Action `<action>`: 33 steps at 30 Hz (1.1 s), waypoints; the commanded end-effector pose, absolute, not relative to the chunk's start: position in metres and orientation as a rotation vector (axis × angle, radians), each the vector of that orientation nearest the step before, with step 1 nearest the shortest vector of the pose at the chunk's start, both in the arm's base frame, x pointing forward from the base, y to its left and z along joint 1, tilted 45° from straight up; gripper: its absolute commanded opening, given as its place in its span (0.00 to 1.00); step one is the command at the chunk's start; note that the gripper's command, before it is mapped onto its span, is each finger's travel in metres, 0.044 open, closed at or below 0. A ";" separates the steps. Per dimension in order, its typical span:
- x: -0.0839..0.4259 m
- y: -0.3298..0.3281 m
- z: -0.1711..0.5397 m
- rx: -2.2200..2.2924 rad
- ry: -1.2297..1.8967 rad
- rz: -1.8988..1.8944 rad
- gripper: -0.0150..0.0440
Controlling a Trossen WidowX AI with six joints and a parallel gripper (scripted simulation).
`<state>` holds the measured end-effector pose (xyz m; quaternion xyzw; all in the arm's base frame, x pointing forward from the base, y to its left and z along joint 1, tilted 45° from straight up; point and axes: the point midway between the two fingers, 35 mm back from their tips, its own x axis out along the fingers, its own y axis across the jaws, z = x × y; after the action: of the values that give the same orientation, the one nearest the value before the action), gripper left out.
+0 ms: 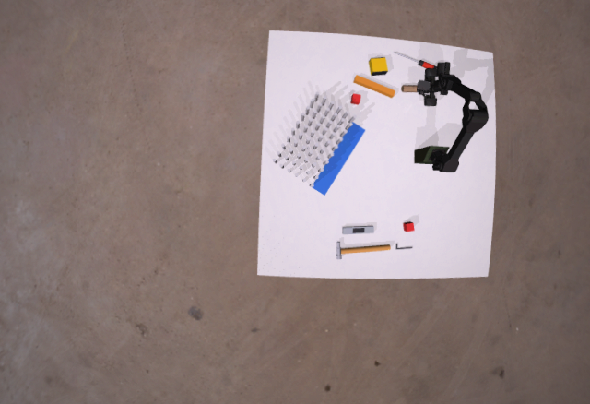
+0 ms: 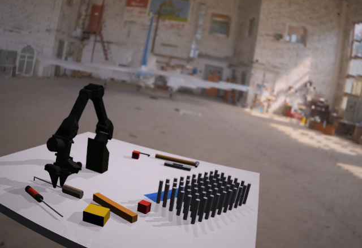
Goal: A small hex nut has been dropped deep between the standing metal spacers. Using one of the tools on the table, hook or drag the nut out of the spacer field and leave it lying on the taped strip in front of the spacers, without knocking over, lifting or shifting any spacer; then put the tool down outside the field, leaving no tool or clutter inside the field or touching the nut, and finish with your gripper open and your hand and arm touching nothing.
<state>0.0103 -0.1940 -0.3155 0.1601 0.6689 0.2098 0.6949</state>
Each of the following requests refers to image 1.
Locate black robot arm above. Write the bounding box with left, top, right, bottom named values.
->
left=417, top=62, right=489, bottom=172

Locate red-handled metal hook tool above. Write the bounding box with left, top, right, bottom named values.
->
left=395, top=52, right=437, bottom=68

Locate blue taped strip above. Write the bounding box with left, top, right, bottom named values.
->
left=313, top=122, right=365, bottom=195

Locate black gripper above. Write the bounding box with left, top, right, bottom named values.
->
left=422, top=68, right=439, bottom=106

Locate wooden-handled metal hook tool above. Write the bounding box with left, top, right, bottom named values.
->
left=401, top=85, right=418, bottom=93

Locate red cube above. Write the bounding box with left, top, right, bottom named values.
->
left=403, top=221, right=415, bottom=232
left=350, top=93, right=361, bottom=104

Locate orange rectangular bar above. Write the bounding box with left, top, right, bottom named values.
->
left=353, top=75, right=395, bottom=98

